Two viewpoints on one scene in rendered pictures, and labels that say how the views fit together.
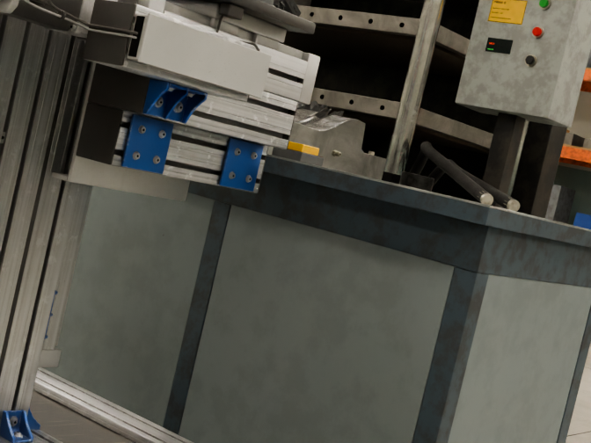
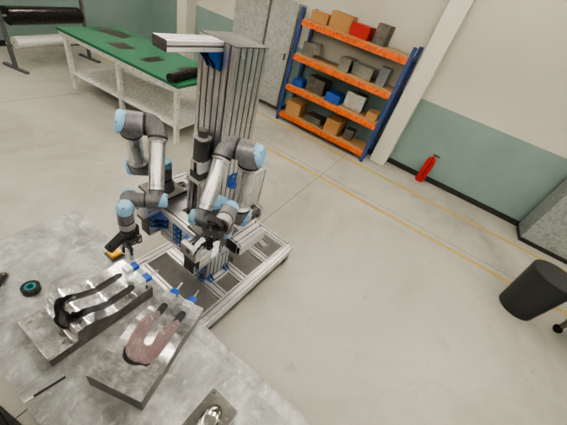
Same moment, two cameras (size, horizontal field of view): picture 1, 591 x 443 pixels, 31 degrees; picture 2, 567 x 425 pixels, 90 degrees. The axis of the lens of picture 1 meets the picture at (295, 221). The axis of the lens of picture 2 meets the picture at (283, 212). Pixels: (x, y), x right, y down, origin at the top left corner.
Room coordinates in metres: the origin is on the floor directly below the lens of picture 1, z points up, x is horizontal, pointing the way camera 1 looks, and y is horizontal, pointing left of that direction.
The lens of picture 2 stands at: (3.48, 0.64, 2.34)
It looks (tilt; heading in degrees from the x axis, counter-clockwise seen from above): 38 degrees down; 165
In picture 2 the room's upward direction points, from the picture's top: 18 degrees clockwise
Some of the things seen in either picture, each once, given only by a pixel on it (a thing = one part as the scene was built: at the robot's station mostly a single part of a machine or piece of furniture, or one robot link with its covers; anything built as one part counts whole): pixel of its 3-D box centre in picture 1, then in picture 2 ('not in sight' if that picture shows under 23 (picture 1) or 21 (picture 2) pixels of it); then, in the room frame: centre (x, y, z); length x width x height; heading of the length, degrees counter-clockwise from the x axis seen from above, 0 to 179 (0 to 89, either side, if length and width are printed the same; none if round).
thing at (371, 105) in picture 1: (332, 107); not in sight; (3.75, -0.04, 1.02); 1.10 x 0.74 x 0.05; 52
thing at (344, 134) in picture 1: (290, 132); (91, 303); (2.65, 0.06, 0.87); 0.50 x 0.26 x 0.14; 142
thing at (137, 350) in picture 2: not in sight; (152, 334); (2.80, 0.39, 0.90); 0.26 x 0.18 x 0.08; 159
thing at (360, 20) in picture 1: (349, 38); not in sight; (3.75, -0.04, 1.27); 1.10 x 0.74 x 0.05; 52
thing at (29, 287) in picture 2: (416, 182); (30, 287); (2.57, -0.26, 0.82); 0.08 x 0.08 x 0.04
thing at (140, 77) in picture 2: not in sight; (145, 78); (-1.57, -0.96, 0.51); 2.40 x 1.13 x 1.02; 58
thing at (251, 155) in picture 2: not in sight; (244, 186); (2.19, 0.71, 1.41); 0.15 x 0.12 x 0.55; 77
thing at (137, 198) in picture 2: not in sight; (132, 199); (2.32, 0.18, 1.31); 0.11 x 0.11 x 0.08; 12
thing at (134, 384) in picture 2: not in sight; (153, 339); (2.80, 0.40, 0.86); 0.50 x 0.26 x 0.11; 159
